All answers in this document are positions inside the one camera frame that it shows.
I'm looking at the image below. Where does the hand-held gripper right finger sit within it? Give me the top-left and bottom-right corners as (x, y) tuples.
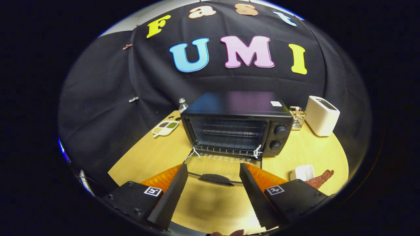
(240, 163), (328, 230)

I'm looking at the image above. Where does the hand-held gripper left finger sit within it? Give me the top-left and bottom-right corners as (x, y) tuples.
(102, 164), (189, 230)

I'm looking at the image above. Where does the reddish brown bacon strip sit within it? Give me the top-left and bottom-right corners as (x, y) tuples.
(305, 169), (334, 189)

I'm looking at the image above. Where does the black toaster oven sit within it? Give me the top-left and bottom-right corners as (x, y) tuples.
(180, 91), (293, 187)

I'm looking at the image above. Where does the white bread toaster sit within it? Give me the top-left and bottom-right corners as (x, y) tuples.
(305, 96), (340, 137)

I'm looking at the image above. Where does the small white dish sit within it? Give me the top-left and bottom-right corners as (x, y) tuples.
(290, 165), (315, 182)

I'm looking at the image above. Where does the divided cream condiment dish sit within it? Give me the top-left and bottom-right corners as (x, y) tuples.
(152, 120), (179, 137)

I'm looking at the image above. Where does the black backdrop cloth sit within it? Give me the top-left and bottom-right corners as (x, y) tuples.
(58, 0), (373, 194)

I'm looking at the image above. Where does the gold wire basket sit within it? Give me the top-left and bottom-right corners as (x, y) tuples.
(289, 106), (306, 130)

